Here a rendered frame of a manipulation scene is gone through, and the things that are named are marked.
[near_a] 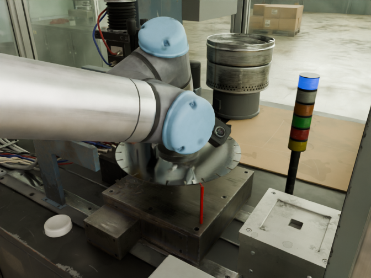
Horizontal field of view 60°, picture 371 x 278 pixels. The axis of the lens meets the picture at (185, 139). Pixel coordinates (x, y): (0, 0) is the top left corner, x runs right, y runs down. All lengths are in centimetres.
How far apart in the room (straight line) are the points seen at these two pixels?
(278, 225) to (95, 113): 50
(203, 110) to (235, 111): 113
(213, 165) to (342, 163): 63
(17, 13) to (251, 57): 114
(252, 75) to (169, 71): 94
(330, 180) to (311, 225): 46
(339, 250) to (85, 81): 41
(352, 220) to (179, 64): 34
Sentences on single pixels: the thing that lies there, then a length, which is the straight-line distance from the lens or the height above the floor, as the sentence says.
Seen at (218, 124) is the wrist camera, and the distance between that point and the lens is 65.
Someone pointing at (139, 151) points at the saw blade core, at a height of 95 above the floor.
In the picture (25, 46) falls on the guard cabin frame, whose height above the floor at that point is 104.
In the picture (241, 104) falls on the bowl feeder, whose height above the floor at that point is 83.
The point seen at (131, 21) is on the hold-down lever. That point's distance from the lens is 75.
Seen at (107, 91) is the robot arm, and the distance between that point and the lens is 34.
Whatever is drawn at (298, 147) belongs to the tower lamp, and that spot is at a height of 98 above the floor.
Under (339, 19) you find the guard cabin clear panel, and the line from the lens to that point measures 172.
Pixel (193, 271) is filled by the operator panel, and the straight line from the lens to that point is 62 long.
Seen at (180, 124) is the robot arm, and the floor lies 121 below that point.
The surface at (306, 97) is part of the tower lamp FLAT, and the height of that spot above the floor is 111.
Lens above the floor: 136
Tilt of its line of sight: 27 degrees down
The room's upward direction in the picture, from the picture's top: straight up
